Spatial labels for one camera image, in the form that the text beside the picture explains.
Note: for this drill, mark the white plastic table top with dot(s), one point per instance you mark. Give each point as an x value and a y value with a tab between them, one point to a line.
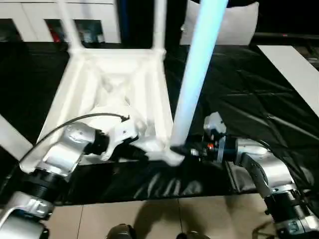
109	84

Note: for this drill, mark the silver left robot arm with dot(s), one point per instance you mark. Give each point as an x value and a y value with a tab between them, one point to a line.
60	154

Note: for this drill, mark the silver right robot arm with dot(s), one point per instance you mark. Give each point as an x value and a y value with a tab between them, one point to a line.
269	174

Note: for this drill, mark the dark left robot foot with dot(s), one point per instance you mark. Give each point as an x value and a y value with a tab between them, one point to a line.
120	232

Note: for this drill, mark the dark robot foot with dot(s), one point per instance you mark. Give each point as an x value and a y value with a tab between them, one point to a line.
120	232
192	235

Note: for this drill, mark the dark right robot foot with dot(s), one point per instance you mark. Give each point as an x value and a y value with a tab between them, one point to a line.
192	235

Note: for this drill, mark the flat white board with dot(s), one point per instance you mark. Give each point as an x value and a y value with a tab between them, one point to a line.
294	69

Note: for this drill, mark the black cabinet with gold label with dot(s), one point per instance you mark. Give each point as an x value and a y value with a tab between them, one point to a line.
139	20

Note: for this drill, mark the white cabinet with glass doors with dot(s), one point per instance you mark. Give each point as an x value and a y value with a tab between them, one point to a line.
30	17

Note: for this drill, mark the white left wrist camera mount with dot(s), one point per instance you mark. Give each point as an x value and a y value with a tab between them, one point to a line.
122	130

